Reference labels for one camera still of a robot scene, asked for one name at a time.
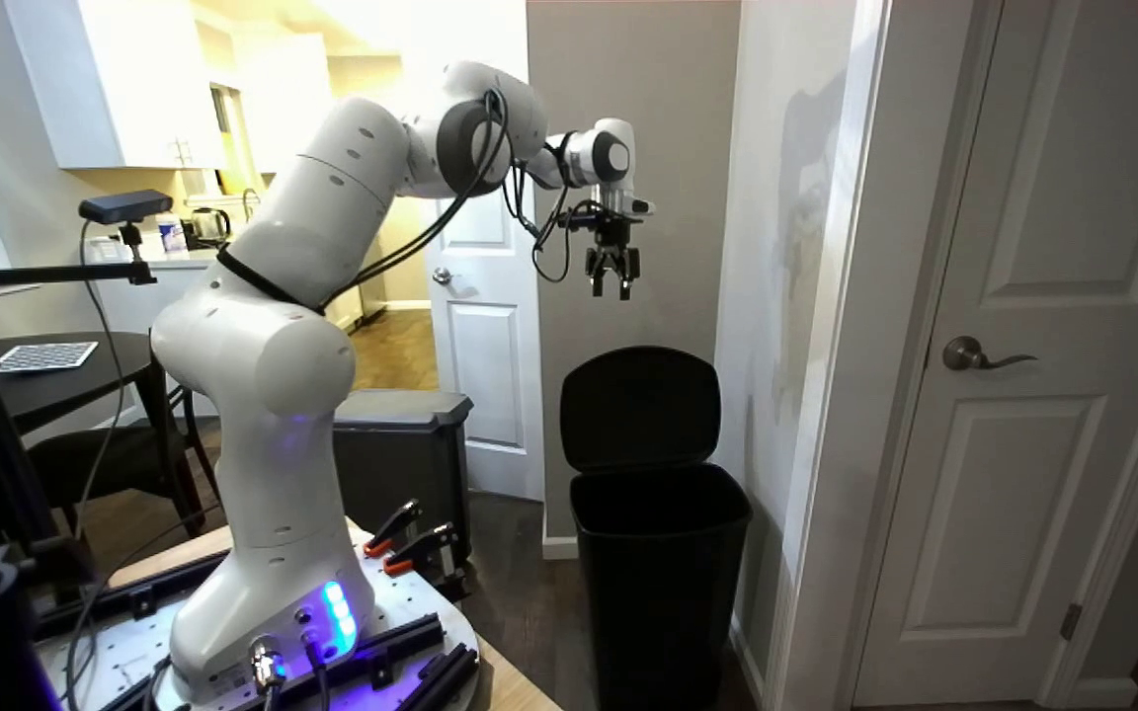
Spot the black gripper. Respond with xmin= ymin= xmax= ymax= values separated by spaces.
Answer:
xmin=583 ymin=194 xmax=651 ymax=303

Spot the black bin lid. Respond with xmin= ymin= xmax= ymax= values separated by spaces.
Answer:
xmin=559 ymin=345 xmax=728 ymax=477

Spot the grey lidded bin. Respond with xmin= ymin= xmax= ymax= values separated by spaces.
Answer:
xmin=330 ymin=384 xmax=480 ymax=563

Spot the black bin body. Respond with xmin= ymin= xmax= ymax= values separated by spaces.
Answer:
xmin=566 ymin=463 xmax=757 ymax=711

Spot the white panel door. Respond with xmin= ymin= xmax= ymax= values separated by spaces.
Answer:
xmin=429 ymin=194 xmax=548 ymax=505

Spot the black kettle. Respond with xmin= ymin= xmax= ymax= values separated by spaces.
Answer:
xmin=180 ymin=202 xmax=238 ymax=254

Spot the grey panel door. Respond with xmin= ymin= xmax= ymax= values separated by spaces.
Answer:
xmin=851 ymin=0 xmax=1138 ymax=711

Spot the dark round table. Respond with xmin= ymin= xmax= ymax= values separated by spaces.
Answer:
xmin=0 ymin=327 xmax=224 ymax=540

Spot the white paper sheet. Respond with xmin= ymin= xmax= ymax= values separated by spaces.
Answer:
xmin=0 ymin=337 xmax=103 ymax=380

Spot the metal mounting plate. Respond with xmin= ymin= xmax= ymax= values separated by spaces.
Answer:
xmin=28 ymin=548 xmax=489 ymax=711

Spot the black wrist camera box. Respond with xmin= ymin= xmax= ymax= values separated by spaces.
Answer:
xmin=548 ymin=194 xmax=598 ymax=237

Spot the dark lever door handle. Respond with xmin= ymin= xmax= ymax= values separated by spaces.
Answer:
xmin=942 ymin=332 xmax=1044 ymax=374

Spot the black mounting bracket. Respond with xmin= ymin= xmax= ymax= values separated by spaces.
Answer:
xmin=386 ymin=640 xmax=485 ymax=711
xmin=282 ymin=609 xmax=450 ymax=705

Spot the black camera on stand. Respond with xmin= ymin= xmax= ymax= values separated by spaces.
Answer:
xmin=76 ymin=186 xmax=180 ymax=229

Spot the white wall cabinet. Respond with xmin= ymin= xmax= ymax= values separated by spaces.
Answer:
xmin=0 ymin=0 xmax=224 ymax=175

